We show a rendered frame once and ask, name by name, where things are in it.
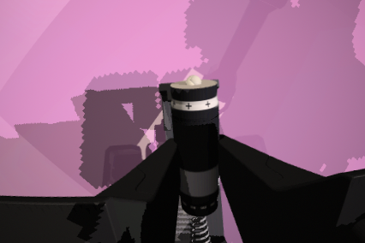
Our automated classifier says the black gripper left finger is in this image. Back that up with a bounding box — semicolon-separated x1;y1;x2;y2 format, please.
0;138;180;243

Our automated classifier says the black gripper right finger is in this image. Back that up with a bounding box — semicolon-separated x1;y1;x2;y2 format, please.
218;133;365;243

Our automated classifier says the black and silver battery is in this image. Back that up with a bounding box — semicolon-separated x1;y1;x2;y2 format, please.
170;75;220;216

